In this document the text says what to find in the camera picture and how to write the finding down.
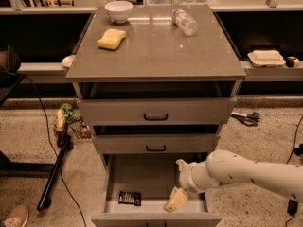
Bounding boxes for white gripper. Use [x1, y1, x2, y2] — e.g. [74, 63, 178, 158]
[164, 159, 210, 213]

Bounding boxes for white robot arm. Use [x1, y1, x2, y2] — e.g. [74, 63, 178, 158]
[164, 150, 303, 212]

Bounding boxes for bottom grey drawer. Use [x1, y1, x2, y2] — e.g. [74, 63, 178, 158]
[92, 153, 221, 227]

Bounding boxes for grey drawer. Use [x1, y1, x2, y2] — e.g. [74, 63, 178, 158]
[92, 133, 219, 154]
[92, 153, 221, 227]
[77, 98, 236, 126]

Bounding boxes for top grey drawer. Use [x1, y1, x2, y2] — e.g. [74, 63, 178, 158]
[77, 98, 236, 126]

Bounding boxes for middle grey drawer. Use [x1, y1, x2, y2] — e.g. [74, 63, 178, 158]
[92, 133, 219, 154]

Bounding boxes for grey drawer cabinet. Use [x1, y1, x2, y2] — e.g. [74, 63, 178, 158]
[65, 4, 247, 227]

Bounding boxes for black table leg with caster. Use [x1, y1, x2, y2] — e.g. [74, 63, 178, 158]
[36, 135, 72, 212]

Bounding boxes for white foam takeout container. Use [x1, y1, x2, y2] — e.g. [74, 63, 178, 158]
[248, 50, 285, 67]

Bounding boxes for yellow sponge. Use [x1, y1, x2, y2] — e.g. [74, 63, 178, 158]
[97, 28, 126, 50]

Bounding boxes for clear plastic water bottle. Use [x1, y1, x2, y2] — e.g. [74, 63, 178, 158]
[172, 9, 198, 36]

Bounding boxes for yellow black tape measure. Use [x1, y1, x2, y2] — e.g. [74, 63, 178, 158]
[286, 57, 300, 68]

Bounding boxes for small white plate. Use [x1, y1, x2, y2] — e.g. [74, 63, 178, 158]
[62, 55, 75, 68]

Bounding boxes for tan sneaker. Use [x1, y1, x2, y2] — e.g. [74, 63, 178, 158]
[1, 204, 28, 227]

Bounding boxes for white ceramic bowl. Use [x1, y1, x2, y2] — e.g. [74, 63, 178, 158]
[104, 1, 133, 23]

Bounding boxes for black handled scissors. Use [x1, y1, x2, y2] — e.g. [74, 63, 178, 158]
[231, 112, 260, 127]

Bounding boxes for black power adapter with cable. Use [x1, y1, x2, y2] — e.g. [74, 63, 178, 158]
[285, 116, 303, 227]

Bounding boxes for wire basket with snacks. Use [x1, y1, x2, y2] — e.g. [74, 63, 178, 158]
[54, 103, 91, 139]

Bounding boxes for black cable on floor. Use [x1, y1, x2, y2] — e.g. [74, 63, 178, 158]
[23, 74, 88, 227]

